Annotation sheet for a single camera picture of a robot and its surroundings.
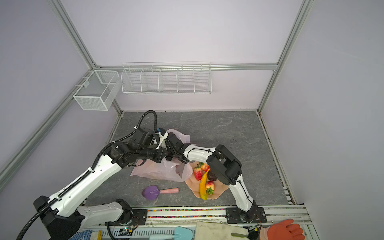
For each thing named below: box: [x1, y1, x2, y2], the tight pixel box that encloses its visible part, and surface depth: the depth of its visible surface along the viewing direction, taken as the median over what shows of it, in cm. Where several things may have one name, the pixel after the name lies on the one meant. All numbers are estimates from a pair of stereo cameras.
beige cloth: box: [194, 221, 250, 240], surface depth 71 cm
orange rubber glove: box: [259, 219, 306, 240], surface depth 70 cm
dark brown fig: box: [207, 170, 217, 181], surface depth 84 cm
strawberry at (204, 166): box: [199, 161, 210, 172], surface depth 86 cm
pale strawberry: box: [193, 166, 203, 181], surface depth 85 cm
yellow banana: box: [200, 169, 211, 201], surface depth 83 cm
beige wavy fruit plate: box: [185, 161, 229, 200], surface depth 80 cm
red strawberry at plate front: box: [205, 180, 215, 195], surface depth 80 cm
